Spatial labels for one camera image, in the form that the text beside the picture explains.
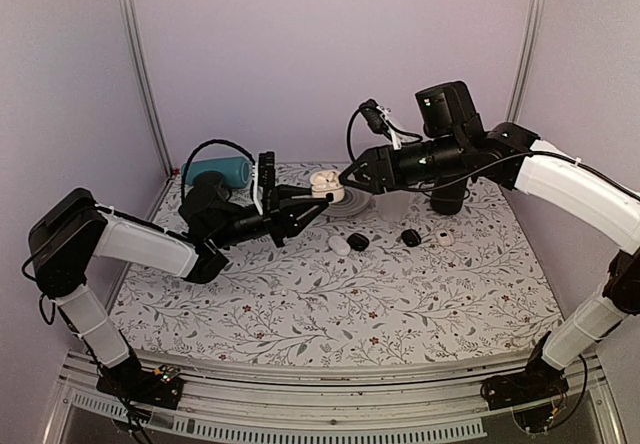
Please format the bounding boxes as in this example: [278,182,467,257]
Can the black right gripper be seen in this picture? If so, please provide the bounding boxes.
[340,131,467,193]

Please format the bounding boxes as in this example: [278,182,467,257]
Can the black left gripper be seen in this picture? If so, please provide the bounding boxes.
[210,184,329,249]

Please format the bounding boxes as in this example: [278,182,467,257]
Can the beige earbud charging case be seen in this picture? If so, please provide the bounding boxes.
[310,170,345,203]

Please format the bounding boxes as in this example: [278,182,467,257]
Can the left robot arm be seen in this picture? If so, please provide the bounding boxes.
[25,171,344,409]

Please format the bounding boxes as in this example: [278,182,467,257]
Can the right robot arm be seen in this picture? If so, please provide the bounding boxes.
[339,81,639,410]

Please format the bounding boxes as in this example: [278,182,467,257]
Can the white oval earbud case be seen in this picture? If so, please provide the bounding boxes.
[327,235,351,256]

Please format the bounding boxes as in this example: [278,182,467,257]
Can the black glossy earbud case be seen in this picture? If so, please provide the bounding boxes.
[346,233,370,252]

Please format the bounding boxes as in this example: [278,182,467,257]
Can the small black earbud case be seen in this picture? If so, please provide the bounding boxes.
[400,229,422,248]

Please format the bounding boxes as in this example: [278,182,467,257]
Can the small beige earbud case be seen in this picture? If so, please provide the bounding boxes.
[434,230,454,247]

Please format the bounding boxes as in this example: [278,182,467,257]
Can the spiral patterned plate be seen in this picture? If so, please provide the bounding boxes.
[323,188,372,219]

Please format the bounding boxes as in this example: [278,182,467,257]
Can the white ribbed vase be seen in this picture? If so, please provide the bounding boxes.
[376,191,411,222]

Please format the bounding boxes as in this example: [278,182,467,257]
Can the teal cylindrical speaker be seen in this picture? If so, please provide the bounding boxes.
[180,156,252,189]

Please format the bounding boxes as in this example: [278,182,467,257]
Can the black cylindrical cup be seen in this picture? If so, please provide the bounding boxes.
[430,181,467,215]

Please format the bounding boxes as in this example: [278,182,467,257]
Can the dark grey mug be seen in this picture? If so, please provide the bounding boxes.
[193,171,232,202]

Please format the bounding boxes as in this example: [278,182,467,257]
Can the floral patterned table mat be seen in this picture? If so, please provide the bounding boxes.
[111,180,562,367]

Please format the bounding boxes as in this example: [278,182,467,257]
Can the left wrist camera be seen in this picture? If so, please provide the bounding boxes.
[250,151,275,216]

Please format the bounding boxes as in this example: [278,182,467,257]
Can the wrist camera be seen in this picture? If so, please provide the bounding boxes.
[358,99,402,150]
[250,151,275,216]

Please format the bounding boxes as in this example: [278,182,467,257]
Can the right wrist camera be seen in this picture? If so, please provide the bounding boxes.
[358,99,402,150]

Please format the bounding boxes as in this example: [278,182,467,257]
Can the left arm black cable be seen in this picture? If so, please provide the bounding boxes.
[180,138,254,200]

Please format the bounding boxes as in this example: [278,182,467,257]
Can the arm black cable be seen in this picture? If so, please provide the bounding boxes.
[345,106,640,200]
[180,138,254,200]

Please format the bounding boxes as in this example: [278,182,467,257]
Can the right aluminium frame post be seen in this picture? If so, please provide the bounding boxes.
[505,0,545,123]

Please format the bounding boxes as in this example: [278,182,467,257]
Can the aluminium frame post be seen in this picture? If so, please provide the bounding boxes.
[505,0,545,123]
[119,0,168,159]

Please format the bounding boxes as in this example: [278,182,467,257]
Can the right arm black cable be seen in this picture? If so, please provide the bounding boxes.
[345,106,640,200]

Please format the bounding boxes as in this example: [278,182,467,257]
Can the front aluminium rail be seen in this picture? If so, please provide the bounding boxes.
[44,348,626,444]

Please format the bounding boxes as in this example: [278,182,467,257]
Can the left aluminium frame post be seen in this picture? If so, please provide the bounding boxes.
[119,0,168,159]

